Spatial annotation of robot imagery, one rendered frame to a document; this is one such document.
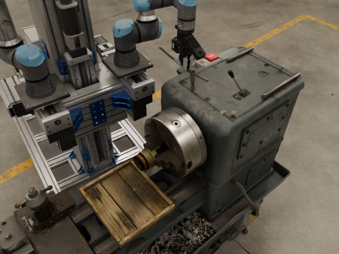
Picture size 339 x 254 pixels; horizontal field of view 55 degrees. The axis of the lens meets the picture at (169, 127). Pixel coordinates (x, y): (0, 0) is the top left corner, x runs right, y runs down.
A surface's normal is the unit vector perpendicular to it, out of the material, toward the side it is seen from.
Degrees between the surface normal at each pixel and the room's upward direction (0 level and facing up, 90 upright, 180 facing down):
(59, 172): 0
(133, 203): 0
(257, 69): 0
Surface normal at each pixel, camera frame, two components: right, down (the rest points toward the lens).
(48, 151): 0.00, -0.72
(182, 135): 0.34, -0.32
